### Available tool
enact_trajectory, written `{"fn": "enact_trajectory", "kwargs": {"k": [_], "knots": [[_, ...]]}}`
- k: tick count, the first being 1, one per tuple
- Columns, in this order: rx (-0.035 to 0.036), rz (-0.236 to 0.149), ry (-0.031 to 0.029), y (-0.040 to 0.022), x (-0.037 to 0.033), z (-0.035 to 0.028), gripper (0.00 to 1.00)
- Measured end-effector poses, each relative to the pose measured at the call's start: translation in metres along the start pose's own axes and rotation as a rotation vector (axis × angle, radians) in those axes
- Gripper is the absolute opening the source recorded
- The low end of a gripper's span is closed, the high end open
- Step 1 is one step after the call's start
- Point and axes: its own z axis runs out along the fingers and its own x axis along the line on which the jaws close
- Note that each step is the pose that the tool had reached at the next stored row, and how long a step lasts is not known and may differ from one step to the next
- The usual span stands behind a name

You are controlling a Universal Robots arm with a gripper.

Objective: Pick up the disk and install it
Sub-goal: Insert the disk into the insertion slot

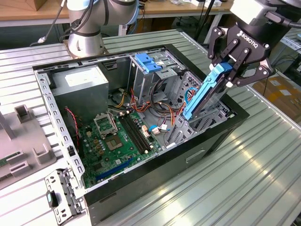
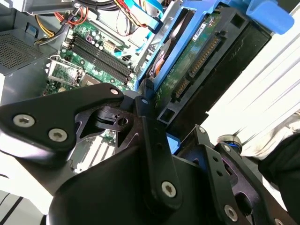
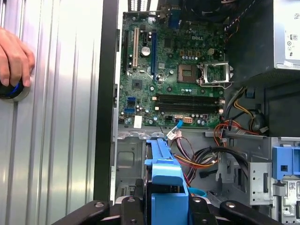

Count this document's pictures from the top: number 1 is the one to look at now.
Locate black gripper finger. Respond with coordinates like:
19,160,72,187
225,48,276,88
207,26,238,69

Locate hard disk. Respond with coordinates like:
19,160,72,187
180,61,234,121

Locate metal disk bay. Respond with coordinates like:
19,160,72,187
164,70,236,149

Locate large brown cardboard panel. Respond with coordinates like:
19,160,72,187
221,13,238,30

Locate cardboard box with labels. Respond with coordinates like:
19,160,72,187
252,75,301,121

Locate wooden desk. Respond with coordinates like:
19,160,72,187
0,0,236,28

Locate metal drive cage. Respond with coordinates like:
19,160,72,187
128,50,186,105

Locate black RAM slot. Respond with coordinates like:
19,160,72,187
125,111,154,151
118,113,148,155

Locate grey power supply box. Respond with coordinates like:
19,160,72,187
50,65,110,123

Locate CPU socket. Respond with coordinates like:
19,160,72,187
104,134,124,151

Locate black PC case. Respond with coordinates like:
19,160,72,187
32,43,250,223

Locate green motherboard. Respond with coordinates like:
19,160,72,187
79,110,163,189

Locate blue expansion slot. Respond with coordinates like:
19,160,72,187
95,157,134,182

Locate small brown cardboard box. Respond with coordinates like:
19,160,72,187
34,0,69,12

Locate grey parts rack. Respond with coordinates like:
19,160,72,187
0,105,58,189

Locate black latch with blue tab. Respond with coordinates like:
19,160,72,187
46,190,59,208

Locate green RAM stick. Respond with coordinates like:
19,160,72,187
0,152,21,168

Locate black camera cable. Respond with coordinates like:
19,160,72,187
265,10,301,29

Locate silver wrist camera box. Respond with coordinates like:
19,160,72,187
229,0,269,24

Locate blue data wire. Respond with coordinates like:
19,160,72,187
149,124,169,135
184,87,197,109

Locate blue plastic drive bracket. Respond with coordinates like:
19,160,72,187
135,53,163,74

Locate black wire bundle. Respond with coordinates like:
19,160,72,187
150,79,170,112

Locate orange wire bundle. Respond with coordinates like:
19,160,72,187
130,87,151,114
159,102,187,127

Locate yellow black power wire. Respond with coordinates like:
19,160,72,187
117,87,129,108

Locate metal socket cover frame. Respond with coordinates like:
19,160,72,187
93,112,119,140

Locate red black twisted wire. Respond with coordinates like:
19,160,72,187
64,106,79,137

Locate black cable with silver plug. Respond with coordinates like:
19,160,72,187
30,0,68,47

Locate metal card retention bracket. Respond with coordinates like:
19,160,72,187
44,167,87,224

